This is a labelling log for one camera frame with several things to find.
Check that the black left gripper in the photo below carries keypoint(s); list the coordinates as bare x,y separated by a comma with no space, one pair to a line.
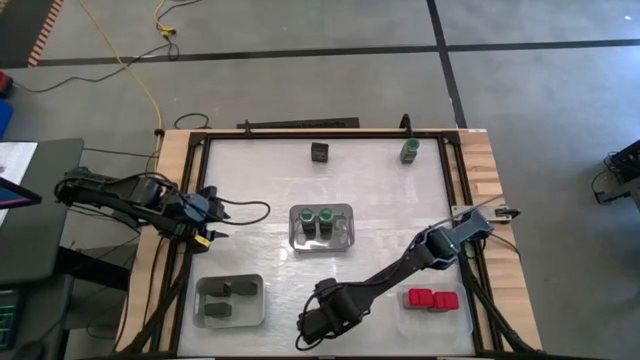
195,210

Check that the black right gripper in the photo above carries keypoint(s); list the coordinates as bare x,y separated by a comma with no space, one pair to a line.
335,307

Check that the black pepper tin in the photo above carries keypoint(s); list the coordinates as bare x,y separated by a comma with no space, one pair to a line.
217,290
245,287
319,152
217,310

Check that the smoked paprika tin red lid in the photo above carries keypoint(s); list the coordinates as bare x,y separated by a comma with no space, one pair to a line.
445,301
420,297

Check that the glass oregano jar green label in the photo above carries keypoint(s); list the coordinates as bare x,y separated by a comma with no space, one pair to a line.
410,150
326,216
306,216

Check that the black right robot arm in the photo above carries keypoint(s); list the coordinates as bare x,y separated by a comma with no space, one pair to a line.
390,272

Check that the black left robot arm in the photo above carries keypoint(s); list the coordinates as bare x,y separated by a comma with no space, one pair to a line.
115,195

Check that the grey translucent plastic bin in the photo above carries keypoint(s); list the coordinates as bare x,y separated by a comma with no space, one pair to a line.
345,235

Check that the white plastic bin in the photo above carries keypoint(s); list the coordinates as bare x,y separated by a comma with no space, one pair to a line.
245,315

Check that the clear plastic bin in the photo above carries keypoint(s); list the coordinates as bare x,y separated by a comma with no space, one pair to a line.
425,325

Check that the black flat bar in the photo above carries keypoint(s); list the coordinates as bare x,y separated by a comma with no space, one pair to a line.
310,122

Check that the dark grey desk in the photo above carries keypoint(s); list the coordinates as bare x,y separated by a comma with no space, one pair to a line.
45,225

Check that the dark tablet screen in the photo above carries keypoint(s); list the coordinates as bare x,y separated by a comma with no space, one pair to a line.
12,197

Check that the white paper sheet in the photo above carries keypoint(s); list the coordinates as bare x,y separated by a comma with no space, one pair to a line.
15,160

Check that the backlit keyboard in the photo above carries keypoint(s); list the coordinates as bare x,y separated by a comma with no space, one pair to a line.
7,320

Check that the blue floor object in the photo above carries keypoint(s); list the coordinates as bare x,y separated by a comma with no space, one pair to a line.
4,117

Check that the red floor object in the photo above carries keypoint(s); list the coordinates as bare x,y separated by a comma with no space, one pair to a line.
4,85

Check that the black mat orange striped edge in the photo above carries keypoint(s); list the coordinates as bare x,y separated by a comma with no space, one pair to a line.
20,30

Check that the black clamp post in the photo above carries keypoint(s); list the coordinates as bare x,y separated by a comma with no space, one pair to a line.
405,126
247,130

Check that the black metal table frame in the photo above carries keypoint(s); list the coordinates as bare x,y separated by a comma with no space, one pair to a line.
325,135

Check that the silver metal bracket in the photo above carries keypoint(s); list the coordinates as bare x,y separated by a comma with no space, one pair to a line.
502,212

